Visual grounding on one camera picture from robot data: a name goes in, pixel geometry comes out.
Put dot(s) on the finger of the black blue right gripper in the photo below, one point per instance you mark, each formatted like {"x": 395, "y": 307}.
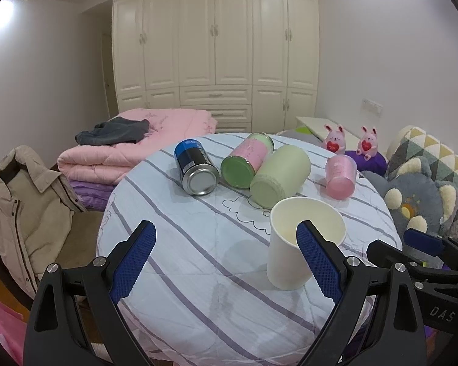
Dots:
{"x": 376, "y": 319}

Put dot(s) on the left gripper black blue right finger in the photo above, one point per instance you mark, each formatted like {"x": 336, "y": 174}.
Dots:
{"x": 444, "y": 248}

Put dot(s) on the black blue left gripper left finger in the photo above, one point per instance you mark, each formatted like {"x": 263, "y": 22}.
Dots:
{"x": 56, "y": 334}

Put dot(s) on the white paper cup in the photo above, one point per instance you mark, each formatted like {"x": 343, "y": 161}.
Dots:
{"x": 286, "y": 266}

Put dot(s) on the pink plastic cup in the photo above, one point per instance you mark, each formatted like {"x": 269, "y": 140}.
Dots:
{"x": 341, "y": 175}

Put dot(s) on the pale green cup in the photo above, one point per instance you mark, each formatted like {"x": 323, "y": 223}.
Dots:
{"x": 281, "y": 175}

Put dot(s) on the pink green lidded cup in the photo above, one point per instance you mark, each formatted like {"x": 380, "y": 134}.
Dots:
{"x": 240, "y": 167}

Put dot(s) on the grey bear plush pillow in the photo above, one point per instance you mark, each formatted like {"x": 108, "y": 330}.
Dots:
{"x": 415, "y": 200}

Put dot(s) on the pink bag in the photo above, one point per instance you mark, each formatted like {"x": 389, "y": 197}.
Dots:
{"x": 12, "y": 333}

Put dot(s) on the geometric patterned pillow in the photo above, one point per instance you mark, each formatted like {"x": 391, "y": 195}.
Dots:
{"x": 443, "y": 162}

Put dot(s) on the purple cushion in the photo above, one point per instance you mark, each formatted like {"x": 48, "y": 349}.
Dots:
{"x": 376, "y": 164}

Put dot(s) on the beige jacket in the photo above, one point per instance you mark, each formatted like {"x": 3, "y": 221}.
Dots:
{"x": 37, "y": 205}

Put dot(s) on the purple folded blanket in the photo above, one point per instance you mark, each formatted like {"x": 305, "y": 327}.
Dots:
{"x": 93, "y": 196}

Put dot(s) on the right pink bunny plush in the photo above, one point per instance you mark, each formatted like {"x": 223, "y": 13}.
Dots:
{"x": 368, "y": 145}

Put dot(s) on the pink bunny plush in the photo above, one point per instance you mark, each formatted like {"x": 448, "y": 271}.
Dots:
{"x": 335, "y": 141}
{"x": 368, "y": 145}

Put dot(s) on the striped white tablecloth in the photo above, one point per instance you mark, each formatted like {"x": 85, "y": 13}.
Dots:
{"x": 203, "y": 296}

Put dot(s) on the left pink bunny plush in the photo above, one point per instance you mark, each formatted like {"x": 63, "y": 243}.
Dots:
{"x": 335, "y": 141}

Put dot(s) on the pink folded quilt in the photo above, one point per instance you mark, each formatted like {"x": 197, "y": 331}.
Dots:
{"x": 108, "y": 164}

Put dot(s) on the blue black metal can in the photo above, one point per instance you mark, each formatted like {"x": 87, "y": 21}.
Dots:
{"x": 199, "y": 175}

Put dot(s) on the dark grey clothing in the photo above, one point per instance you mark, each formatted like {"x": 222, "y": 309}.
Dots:
{"x": 115, "y": 131}

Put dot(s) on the cream white wardrobe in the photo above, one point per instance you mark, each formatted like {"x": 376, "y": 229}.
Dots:
{"x": 253, "y": 64}

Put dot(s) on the white wall switch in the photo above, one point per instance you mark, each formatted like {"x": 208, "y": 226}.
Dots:
{"x": 372, "y": 107}

